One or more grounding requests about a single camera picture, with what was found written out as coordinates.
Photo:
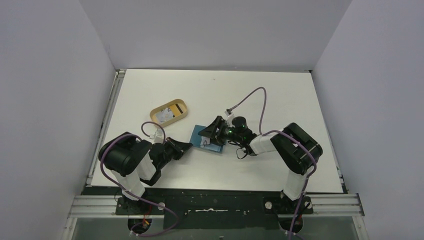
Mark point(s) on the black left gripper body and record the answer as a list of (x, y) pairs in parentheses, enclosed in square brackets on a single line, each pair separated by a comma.
[(170, 148)]

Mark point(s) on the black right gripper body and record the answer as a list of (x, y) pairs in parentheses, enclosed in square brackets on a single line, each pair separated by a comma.
[(220, 129)]

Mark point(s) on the white credit card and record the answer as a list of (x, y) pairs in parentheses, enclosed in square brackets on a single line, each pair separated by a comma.
[(205, 142)]

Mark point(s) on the blue card holder wallet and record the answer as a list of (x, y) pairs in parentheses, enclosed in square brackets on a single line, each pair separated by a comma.
[(195, 140)]

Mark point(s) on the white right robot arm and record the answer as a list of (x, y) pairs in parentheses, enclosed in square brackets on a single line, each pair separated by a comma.
[(298, 150)]

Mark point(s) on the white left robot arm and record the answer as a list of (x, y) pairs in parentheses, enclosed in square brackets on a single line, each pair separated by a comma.
[(130, 162)]

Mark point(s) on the grey card in tray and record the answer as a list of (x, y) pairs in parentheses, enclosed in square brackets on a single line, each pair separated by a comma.
[(161, 116)]

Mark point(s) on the yellow card with black stripe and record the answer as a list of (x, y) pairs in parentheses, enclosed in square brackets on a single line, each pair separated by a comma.
[(173, 111)]

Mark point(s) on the beige oval tray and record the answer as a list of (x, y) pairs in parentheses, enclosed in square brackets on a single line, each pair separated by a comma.
[(157, 109)]

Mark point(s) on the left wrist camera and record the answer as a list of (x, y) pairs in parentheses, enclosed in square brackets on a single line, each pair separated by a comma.
[(158, 136)]

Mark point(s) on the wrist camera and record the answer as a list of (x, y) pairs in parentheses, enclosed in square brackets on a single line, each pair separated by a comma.
[(158, 136), (229, 116)]

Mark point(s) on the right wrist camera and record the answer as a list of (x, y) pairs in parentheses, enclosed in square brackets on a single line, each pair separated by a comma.
[(229, 116)]

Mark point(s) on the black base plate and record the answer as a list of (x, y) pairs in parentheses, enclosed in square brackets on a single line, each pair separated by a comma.
[(279, 211)]

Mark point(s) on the aluminium frame rail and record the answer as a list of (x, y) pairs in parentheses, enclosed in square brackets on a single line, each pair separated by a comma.
[(322, 205)]

